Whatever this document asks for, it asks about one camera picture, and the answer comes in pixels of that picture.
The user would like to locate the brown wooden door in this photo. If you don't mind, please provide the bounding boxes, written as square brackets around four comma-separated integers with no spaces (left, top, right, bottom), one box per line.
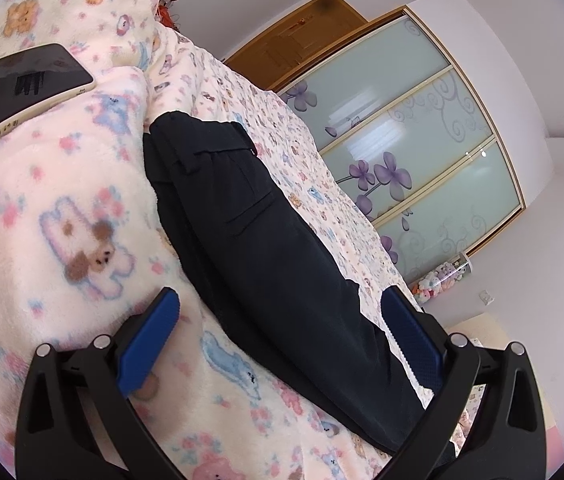
[224,0,367,90]

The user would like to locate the floral printed bed sheet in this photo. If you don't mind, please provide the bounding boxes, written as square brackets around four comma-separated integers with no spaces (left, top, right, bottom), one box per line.
[152,41,402,479]

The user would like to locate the black smartphone beige case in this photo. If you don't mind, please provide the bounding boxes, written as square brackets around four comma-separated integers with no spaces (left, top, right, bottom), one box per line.
[0,44,96,139]

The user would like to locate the red brown fuzzy object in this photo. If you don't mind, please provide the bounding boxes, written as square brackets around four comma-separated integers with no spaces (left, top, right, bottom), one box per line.
[156,0,180,32]

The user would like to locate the white wall switch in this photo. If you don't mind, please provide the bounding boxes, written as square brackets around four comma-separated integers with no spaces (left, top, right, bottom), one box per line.
[479,290,494,307]

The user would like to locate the clear tube of plush toys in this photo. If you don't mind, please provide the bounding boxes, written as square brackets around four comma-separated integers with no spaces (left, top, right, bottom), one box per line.
[411,252,472,306]

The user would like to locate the glass sliding door wardrobe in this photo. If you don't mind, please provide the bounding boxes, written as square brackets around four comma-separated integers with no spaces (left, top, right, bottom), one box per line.
[280,9,524,282]

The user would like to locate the fleece cartoon animal blanket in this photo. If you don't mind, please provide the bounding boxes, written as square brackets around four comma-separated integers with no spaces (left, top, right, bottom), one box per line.
[0,0,394,480]

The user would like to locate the black pants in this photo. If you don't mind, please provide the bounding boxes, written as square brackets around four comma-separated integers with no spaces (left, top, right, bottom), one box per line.
[143,112,424,453]

